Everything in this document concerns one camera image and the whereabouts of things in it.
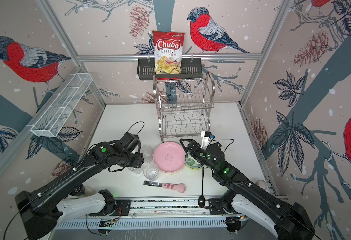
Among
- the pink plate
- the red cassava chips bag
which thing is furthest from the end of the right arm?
the red cassava chips bag

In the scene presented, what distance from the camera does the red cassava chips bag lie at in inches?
32.8

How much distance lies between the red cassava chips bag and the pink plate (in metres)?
0.43

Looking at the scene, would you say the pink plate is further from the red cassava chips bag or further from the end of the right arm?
the red cassava chips bag

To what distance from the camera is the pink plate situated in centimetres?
85
